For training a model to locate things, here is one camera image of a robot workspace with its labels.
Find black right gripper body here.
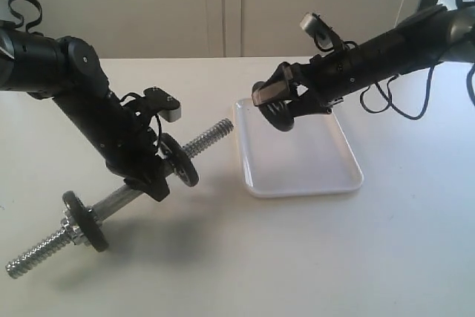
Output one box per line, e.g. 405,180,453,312
302,45,371,107

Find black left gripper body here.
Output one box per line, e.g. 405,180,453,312
105,105,162,183

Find black weight plate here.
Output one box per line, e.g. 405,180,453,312
252,101,295,132
62,191,109,252

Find black plastic disc wheel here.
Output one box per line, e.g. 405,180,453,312
160,133,199,187

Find chrome threaded dumbbell bar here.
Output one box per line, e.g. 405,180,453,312
5,118,234,279

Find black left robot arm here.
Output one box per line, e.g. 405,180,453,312
1,26,170,201

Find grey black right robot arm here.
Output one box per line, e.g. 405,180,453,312
252,4,474,117

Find white rectangular plastic tray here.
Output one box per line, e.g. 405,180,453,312
233,99,364,199

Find chrome spinlock collar nut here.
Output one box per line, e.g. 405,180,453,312
61,218,91,246

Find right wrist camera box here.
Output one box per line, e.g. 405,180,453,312
300,13,333,52

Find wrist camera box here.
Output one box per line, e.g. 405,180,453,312
300,13,333,52
143,87,182,122

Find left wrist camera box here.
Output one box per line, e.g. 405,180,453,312
143,87,182,122

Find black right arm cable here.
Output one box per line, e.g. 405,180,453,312
359,0,475,121

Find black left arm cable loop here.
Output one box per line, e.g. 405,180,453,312
7,0,44,34

